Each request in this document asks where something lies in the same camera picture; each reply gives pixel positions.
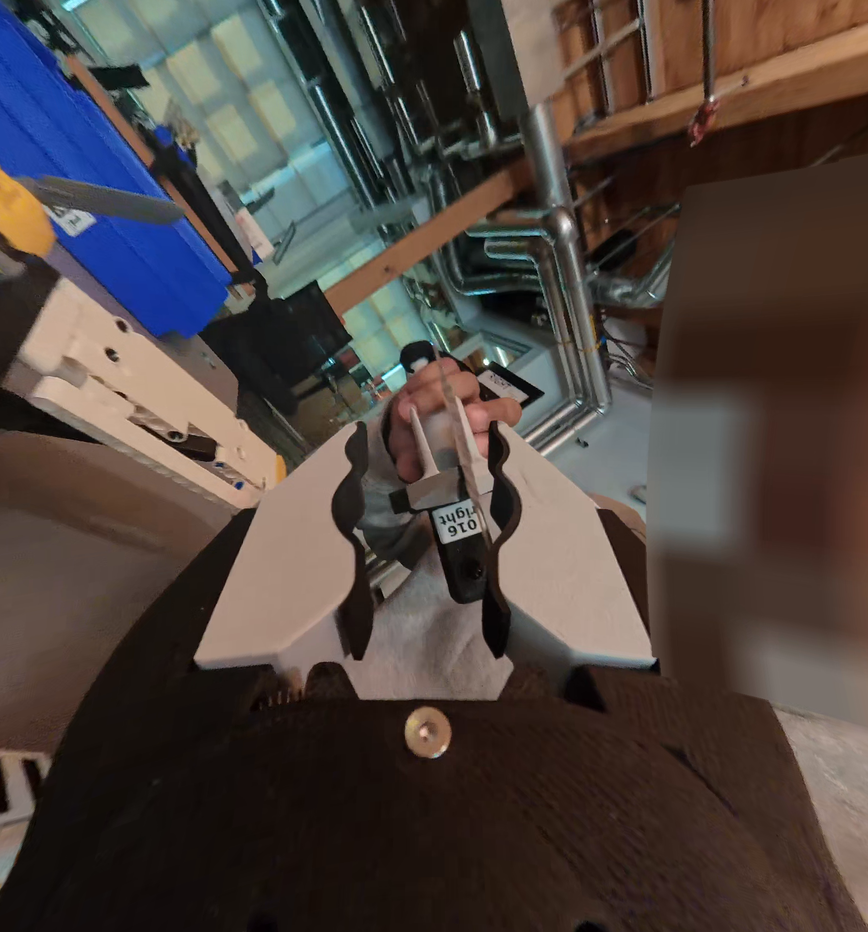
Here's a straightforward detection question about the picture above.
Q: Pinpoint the white yellow lego plane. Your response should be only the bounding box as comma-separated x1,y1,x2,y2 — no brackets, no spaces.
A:
0,137,289,512

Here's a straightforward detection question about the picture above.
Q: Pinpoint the person's right hand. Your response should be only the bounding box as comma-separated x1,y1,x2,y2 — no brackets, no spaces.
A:
384,355,524,485

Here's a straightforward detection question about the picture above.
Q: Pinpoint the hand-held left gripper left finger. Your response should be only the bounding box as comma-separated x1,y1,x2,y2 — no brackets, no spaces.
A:
194,421,375,669

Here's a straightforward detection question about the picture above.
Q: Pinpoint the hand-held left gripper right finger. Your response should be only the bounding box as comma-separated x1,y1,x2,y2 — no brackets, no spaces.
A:
482,424,658,669

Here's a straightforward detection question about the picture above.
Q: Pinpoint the blue plastic bin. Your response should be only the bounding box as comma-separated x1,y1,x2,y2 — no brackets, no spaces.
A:
0,0,232,341

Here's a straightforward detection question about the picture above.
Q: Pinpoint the black framed tag sign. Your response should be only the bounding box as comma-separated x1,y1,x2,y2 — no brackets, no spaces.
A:
476,363,545,409

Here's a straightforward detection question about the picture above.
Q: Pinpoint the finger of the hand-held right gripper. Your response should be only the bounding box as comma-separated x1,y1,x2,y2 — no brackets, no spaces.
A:
450,397,494,507
408,406,453,512

